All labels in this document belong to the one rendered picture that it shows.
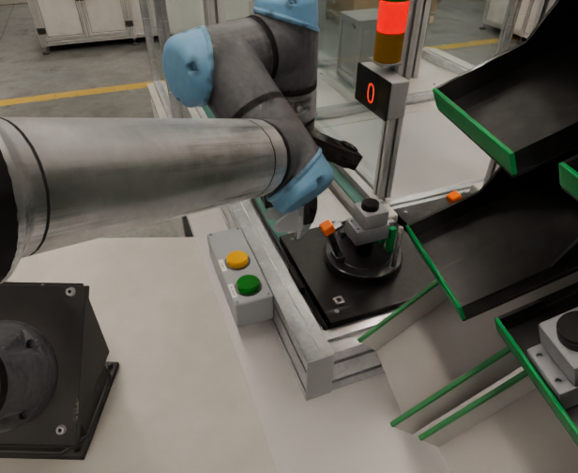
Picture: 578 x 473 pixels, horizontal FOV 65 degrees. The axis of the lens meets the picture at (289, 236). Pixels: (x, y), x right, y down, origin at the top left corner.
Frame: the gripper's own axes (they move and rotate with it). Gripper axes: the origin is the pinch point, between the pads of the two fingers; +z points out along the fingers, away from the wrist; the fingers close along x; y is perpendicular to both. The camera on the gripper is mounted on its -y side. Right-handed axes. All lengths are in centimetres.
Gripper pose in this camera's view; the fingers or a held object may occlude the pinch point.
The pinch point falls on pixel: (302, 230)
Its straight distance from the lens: 74.9
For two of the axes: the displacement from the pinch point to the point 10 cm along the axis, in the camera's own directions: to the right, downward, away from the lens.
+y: -9.3, 2.4, -2.8
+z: 0.1, 7.8, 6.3
